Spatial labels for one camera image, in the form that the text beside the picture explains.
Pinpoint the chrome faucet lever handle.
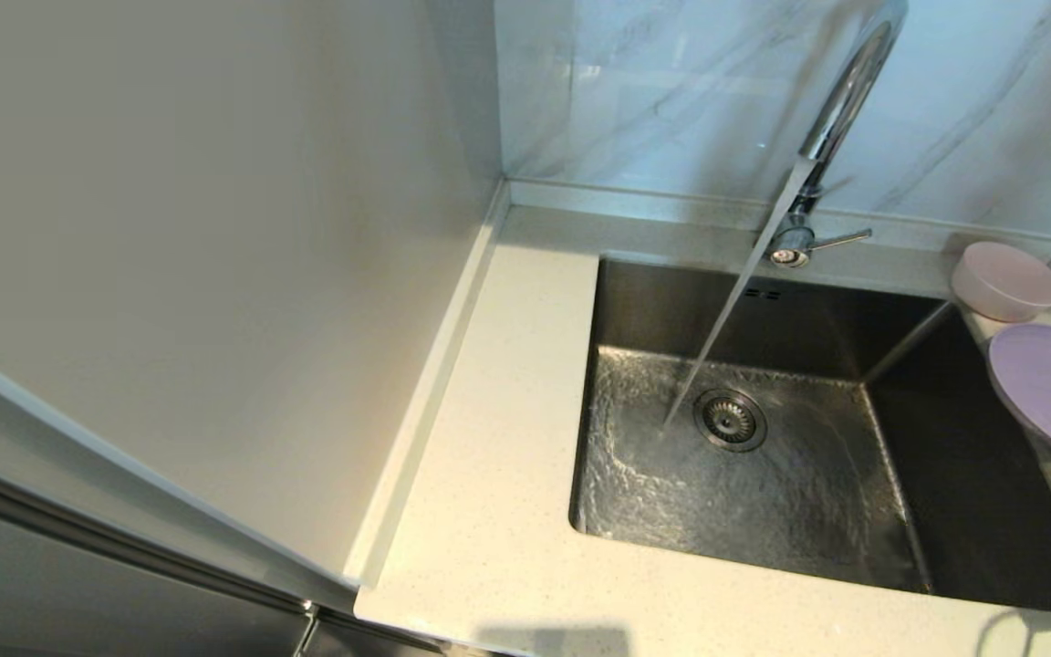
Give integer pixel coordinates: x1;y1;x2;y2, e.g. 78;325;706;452
808;228;874;253

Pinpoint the pale pink bowl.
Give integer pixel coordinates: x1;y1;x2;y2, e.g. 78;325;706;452
951;242;1051;324

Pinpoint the stainless steel sink basin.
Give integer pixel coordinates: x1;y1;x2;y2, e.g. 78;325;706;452
569;254;1051;614

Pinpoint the clear running water stream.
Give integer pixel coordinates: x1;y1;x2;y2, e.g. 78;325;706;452
662;157;817;430

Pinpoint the round metal drain strainer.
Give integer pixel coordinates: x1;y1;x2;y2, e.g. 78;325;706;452
693;389;768;454

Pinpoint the white tall cabinet side panel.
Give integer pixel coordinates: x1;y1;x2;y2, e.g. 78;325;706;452
0;0;505;614

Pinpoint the chrome gooseneck faucet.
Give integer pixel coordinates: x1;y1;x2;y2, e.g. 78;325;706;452
756;0;910;270

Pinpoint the stainless steel appliance door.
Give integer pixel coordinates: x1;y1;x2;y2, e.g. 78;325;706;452
0;452;453;657

